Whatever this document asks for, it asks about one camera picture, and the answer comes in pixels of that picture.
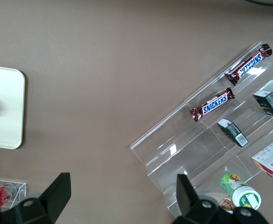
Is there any black floor cable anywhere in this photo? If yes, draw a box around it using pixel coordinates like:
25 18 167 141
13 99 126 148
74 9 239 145
243 0 273 7

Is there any small black carton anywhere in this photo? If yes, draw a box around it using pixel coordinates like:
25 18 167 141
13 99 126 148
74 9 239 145
252 90 273 119
217 118 249 148

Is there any green and white bottle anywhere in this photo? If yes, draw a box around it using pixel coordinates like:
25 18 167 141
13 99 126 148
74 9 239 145
220 173 262 210

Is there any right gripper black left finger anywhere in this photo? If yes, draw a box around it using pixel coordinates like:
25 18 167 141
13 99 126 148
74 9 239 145
0 172 71 224

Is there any red soda can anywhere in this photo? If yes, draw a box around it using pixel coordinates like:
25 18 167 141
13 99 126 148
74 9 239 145
0 183 17 208

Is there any Snickers chocolate bar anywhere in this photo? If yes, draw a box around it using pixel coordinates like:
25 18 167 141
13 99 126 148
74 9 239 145
224 43 273 87
189 87 235 123

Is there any beige plastic tray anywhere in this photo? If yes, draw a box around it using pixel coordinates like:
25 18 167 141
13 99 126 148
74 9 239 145
0 65 26 150

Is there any clear acrylic stepped display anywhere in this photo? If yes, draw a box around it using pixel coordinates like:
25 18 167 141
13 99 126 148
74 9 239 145
130 41 273 217

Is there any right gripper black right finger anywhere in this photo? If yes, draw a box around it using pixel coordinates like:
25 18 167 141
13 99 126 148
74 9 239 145
172 174 232 224

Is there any clear acrylic bottle rack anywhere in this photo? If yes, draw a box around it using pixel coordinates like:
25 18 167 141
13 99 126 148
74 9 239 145
0 178 27 210

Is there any light wicker basket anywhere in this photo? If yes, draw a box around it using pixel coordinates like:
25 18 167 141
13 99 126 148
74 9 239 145
217 196 236 214

